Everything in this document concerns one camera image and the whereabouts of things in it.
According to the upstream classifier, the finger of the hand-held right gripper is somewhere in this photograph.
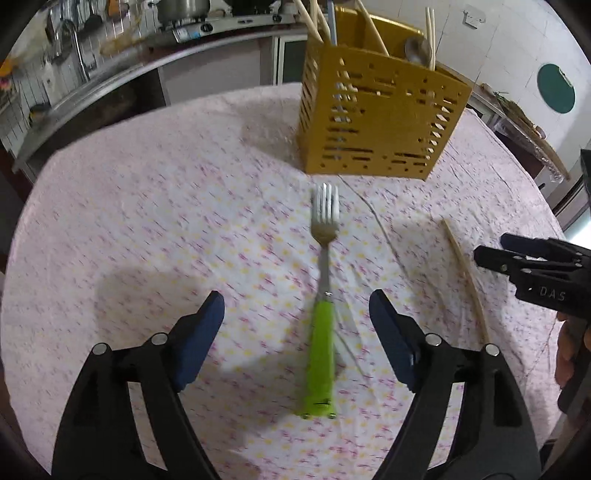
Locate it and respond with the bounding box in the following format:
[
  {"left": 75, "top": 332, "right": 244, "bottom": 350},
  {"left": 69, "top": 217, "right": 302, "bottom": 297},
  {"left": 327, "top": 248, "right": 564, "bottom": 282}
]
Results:
[
  {"left": 473, "top": 246, "right": 580, "bottom": 281},
  {"left": 501, "top": 233, "right": 591, "bottom": 259}
]

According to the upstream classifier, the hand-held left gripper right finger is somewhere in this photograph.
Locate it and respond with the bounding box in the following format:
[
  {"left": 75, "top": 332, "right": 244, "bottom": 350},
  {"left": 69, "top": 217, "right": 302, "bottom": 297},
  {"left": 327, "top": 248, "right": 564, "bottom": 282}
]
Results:
[{"left": 368, "top": 288, "right": 541, "bottom": 480}]

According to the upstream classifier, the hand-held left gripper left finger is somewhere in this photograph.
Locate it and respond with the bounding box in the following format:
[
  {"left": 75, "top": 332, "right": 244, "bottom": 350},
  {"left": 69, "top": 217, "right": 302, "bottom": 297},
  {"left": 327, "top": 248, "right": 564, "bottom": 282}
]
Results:
[{"left": 52, "top": 290, "right": 226, "bottom": 480}]

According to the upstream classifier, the green-handled metal fork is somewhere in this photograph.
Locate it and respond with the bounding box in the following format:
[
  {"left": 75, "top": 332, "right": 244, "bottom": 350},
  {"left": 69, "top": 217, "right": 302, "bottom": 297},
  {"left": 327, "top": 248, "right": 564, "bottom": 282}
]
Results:
[{"left": 295, "top": 182, "right": 340, "bottom": 420}]

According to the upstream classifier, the yellow perforated utensil holder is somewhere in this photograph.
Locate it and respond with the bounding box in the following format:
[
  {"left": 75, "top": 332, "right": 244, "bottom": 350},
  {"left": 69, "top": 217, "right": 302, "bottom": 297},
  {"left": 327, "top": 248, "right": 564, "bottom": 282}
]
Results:
[{"left": 295, "top": 6, "right": 474, "bottom": 181}]

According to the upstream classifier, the metal spoon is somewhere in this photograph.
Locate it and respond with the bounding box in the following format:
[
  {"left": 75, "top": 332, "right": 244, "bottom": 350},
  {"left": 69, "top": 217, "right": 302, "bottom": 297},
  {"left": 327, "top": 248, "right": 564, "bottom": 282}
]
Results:
[{"left": 404, "top": 37, "right": 435, "bottom": 66}]

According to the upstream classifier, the person's right hand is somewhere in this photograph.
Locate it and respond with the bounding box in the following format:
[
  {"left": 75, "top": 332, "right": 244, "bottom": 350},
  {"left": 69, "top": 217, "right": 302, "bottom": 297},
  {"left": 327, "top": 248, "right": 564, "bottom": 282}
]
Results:
[{"left": 555, "top": 311, "right": 578, "bottom": 388}]

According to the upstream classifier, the cluttered side table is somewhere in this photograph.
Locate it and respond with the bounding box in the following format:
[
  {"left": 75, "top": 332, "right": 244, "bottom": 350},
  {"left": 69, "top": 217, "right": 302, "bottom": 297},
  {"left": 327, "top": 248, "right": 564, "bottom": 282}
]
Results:
[{"left": 475, "top": 83, "right": 571, "bottom": 183}]

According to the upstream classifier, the floral tablecloth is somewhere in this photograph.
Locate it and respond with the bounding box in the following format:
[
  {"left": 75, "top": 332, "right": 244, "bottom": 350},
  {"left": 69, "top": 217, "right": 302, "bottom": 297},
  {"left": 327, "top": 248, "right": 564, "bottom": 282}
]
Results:
[{"left": 0, "top": 83, "right": 573, "bottom": 480}]

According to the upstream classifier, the kitchen counter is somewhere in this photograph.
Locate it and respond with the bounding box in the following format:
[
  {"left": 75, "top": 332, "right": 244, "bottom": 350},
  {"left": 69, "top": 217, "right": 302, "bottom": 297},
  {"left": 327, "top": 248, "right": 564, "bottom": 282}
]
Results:
[{"left": 14, "top": 11, "right": 310, "bottom": 171}]

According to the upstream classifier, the metal kitchen faucet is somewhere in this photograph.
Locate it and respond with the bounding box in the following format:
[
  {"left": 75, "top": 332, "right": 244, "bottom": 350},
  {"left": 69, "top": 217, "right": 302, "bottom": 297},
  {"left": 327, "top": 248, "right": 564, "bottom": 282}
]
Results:
[{"left": 55, "top": 18, "right": 93, "bottom": 84}]

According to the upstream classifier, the metal cooking pot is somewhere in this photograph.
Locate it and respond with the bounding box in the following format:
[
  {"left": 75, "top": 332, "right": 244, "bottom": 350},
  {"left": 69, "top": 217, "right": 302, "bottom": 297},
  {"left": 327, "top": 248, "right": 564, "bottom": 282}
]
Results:
[{"left": 157, "top": 0, "right": 211, "bottom": 21}]

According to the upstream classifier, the green round wall plate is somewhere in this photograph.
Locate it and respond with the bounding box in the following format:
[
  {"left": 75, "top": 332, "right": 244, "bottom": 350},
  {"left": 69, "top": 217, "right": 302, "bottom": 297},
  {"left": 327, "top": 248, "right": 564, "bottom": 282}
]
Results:
[{"left": 537, "top": 63, "right": 576, "bottom": 114}]

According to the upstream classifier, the white wall socket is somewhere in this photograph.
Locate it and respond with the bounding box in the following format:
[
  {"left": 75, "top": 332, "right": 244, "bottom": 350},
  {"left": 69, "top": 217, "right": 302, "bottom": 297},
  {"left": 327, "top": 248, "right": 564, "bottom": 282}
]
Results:
[{"left": 463, "top": 4, "right": 486, "bottom": 29}]

